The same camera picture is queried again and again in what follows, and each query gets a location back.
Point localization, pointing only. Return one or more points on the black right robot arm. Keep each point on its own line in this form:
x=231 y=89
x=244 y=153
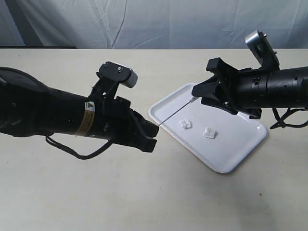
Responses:
x=250 y=90

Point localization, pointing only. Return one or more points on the grey-blue backdrop cloth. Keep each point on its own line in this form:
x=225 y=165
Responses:
x=152 y=24

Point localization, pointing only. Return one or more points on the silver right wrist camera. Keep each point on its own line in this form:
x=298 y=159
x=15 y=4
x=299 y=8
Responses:
x=261 y=49

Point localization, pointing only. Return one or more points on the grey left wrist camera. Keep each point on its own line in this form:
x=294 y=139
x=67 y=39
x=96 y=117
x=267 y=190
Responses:
x=118 y=73

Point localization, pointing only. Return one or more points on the thin metal skewer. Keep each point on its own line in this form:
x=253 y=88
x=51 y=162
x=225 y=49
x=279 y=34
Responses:
x=165 y=120

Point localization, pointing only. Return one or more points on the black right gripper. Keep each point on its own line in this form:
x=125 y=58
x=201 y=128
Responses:
x=219 y=90

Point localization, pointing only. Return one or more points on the white foam piece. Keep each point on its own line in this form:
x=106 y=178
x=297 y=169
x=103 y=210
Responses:
x=185 y=123
x=209 y=133

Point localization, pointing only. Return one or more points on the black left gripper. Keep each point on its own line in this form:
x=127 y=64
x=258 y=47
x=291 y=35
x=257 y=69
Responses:
x=116 y=122

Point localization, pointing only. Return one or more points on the white foam piece end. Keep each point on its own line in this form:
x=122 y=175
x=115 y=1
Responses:
x=192 y=99

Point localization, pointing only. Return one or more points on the white rectangular plastic tray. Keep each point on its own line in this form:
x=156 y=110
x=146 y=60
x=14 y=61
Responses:
x=237 y=135

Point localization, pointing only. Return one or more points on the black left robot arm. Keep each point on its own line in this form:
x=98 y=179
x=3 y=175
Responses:
x=30 y=108

